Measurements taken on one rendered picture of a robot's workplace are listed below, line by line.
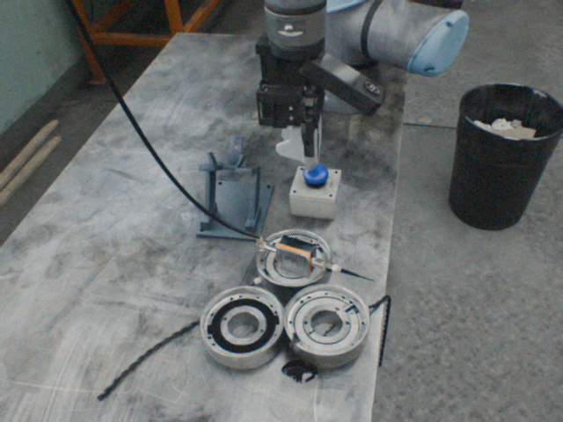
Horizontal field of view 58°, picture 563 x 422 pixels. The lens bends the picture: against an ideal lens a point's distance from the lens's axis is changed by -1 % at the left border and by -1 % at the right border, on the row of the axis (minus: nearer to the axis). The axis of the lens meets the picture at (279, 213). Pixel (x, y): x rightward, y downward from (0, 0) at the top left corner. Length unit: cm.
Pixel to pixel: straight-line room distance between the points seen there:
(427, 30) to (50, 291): 70
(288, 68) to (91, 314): 43
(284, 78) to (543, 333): 129
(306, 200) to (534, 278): 123
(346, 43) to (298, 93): 32
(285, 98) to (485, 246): 136
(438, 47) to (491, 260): 113
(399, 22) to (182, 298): 56
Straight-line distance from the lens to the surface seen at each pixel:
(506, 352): 169
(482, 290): 181
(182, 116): 109
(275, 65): 69
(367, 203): 84
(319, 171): 79
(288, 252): 68
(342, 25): 98
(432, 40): 90
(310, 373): 65
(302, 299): 68
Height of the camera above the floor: 137
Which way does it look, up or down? 44 degrees down
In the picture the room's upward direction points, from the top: 5 degrees counter-clockwise
